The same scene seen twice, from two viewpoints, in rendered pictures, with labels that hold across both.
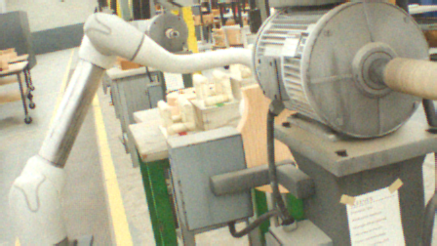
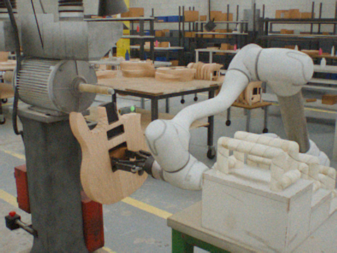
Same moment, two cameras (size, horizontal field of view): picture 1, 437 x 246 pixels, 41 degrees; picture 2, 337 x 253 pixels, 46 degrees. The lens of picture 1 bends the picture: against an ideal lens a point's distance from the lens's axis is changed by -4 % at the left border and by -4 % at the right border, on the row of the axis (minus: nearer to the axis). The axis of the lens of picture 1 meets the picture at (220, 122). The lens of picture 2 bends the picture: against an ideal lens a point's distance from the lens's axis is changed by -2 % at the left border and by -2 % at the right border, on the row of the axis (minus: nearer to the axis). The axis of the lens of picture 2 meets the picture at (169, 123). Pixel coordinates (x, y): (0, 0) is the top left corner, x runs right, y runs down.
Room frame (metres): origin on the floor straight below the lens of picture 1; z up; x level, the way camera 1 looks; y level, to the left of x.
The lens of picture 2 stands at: (3.06, -0.97, 1.51)
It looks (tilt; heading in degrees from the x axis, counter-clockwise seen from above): 14 degrees down; 142
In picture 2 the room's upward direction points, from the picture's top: straight up
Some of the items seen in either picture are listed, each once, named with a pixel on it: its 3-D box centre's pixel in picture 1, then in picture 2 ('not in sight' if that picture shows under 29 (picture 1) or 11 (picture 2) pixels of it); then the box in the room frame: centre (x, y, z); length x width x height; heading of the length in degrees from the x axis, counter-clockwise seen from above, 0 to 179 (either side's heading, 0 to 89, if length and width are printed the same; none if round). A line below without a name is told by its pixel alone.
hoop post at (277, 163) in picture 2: not in sight; (277, 172); (2.47, -0.17, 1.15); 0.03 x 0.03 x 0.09
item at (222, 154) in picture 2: not in sight; (222, 158); (2.31, -0.20, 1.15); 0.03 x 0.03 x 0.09
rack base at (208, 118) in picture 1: (216, 112); (279, 201); (2.35, 0.01, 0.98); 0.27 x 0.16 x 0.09; 11
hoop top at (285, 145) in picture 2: not in sight; (265, 141); (2.37, -0.11, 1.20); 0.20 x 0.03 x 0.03; 10
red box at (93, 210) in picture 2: not in sight; (82, 213); (1.13, -0.10, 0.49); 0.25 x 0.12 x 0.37; 11
